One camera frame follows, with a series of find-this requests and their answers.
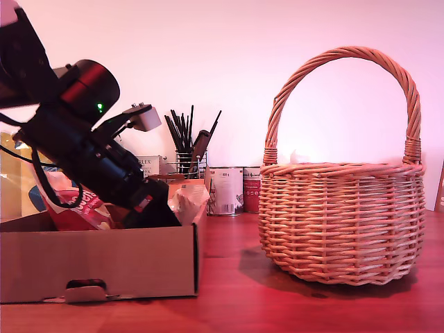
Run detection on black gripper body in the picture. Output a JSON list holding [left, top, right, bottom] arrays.
[[74, 142, 150, 209]]

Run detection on white candy bag with barcode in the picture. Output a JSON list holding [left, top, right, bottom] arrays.
[[168, 183, 211, 226]]

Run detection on red and pink candy bag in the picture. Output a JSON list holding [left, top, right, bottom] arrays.
[[43, 173, 115, 232]]

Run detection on brown cardboard box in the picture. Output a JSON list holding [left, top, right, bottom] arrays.
[[0, 176, 209, 305]]

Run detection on woven wicker basket with handle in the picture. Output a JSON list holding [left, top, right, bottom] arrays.
[[258, 46, 427, 287]]

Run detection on small white Porlex box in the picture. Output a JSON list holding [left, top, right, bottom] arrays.
[[135, 155, 166, 178]]

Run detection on thin black stick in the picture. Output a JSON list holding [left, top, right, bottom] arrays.
[[169, 110, 187, 153], [188, 105, 195, 151], [206, 110, 223, 139], [164, 115, 183, 153]]

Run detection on white tin can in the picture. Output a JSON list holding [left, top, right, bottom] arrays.
[[207, 166, 244, 217]]

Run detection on red tin can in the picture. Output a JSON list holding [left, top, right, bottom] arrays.
[[241, 166, 261, 214]]

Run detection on yellow kitchen towel pack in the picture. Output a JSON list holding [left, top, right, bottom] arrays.
[[0, 130, 76, 220]]

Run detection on wooden board with white dots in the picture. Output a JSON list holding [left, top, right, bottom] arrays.
[[434, 169, 444, 213]]

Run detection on wire utensil holder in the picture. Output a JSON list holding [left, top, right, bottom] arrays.
[[163, 148, 208, 180]]

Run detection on black cable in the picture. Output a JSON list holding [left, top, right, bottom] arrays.
[[31, 145, 86, 209], [0, 144, 35, 164]]

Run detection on brown utensil handle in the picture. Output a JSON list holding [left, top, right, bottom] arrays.
[[189, 130, 211, 174]]

